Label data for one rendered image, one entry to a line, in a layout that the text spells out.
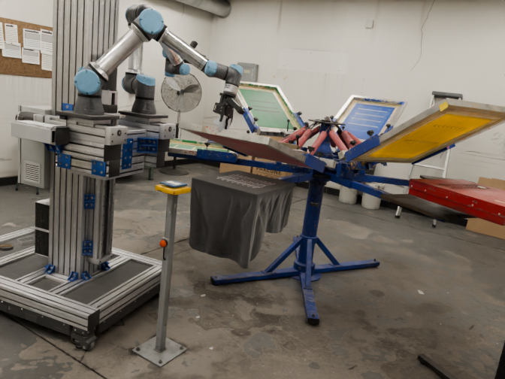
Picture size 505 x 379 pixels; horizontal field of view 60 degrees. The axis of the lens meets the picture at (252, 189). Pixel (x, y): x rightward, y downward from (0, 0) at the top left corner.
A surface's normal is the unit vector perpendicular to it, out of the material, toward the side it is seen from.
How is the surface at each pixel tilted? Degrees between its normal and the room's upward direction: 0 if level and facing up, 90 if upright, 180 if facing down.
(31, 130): 90
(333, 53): 90
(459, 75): 90
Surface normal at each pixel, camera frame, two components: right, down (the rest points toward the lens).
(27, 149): -0.35, 0.17
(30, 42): 0.84, 0.18
